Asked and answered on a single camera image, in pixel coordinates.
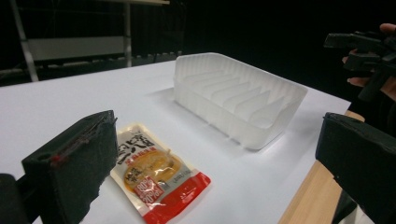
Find metal frame stand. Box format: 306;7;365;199
8;0;171;83

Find white board panel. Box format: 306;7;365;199
27;35;125;62

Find white slotted plastic rack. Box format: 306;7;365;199
173;51;309;151

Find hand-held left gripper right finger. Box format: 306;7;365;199
315;112;396;224

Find red and white food pouch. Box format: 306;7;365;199
109;123;212;224

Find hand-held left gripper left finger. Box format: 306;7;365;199
21;109;119;224

